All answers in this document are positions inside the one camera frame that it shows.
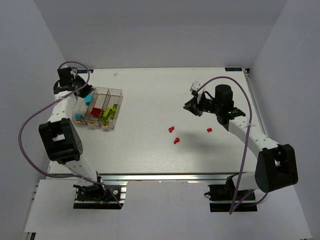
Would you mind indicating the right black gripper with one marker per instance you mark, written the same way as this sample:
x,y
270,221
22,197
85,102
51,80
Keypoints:
x,y
198,106

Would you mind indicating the blue label sticker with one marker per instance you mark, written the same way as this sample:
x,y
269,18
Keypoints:
x,y
233,69
84,71

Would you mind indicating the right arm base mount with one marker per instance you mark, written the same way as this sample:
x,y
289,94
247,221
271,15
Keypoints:
x,y
221,195

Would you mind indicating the large red lego brick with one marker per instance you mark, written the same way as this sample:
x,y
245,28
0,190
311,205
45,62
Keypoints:
x,y
96,112

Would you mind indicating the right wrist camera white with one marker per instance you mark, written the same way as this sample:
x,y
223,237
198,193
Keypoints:
x,y
195,86

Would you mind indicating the small blue lego brick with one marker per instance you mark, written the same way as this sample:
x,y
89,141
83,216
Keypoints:
x,y
78,116

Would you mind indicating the left blue label sticker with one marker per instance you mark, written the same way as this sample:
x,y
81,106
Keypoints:
x,y
84,71

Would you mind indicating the red lego piece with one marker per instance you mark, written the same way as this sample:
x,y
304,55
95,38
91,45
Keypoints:
x,y
177,139
171,129

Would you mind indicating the green lego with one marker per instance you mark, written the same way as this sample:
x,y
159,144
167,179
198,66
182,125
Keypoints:
x,y
114,108

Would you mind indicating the long green lego brick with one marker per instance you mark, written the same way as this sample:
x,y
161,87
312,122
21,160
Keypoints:
x,y
107,112

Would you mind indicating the red lego piece upper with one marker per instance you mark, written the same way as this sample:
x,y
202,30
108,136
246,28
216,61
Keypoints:
x,y
171,129

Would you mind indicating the clear three-compartment container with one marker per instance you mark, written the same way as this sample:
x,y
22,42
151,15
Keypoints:
x,y
102,98

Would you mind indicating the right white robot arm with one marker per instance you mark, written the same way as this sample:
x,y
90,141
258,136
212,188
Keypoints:
x,y
276,166

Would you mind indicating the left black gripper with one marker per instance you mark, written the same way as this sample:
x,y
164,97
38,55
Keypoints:
x,y
83,89

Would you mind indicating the red lego piece lower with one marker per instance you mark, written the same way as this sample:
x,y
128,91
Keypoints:
x,y
177,139

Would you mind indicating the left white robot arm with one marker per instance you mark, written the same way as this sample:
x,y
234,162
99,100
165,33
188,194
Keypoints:
x,y
59,136

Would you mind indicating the right blue label sticker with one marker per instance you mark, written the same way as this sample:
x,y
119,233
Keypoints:
x,y
233,69

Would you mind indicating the blue frog lego piece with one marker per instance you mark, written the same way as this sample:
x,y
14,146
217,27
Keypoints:
x,y
88,98

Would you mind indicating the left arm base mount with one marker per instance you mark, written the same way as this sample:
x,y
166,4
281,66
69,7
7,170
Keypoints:
x,y
98,197

